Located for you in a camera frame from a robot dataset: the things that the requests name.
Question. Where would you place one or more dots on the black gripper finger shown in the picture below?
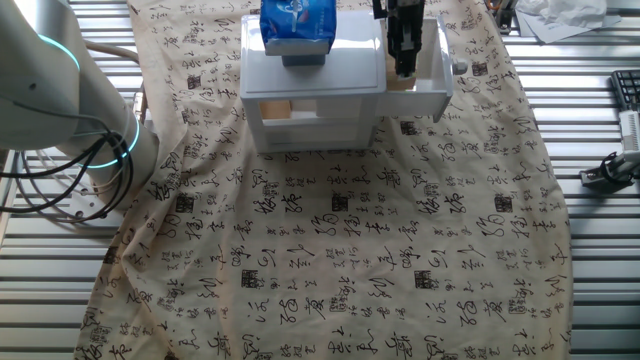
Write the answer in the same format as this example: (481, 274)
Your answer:
(402, 57)
(417, 35)

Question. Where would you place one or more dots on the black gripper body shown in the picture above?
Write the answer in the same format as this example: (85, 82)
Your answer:
(406, 10)

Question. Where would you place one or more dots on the wooden block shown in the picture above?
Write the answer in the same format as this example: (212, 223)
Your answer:
(400, 85)
(275, 110)

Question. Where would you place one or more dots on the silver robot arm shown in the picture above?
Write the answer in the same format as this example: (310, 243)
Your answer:
(40, 85)

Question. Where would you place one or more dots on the white drawer cabinet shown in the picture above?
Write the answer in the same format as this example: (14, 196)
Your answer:
(310, 80)

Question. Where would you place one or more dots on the blue tissue pack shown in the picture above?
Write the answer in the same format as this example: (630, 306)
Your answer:
(300, 25)

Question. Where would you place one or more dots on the crumpled white paper sheets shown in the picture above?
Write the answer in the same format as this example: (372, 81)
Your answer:
(560, 15)

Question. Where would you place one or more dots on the beige calligraphy print cloth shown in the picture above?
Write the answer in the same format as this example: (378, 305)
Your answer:
(350, 250)

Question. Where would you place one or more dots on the black keyboard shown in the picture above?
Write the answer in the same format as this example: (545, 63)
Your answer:
(627, 90)

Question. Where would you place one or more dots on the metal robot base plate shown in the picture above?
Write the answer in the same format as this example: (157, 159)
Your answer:
(85, 200)

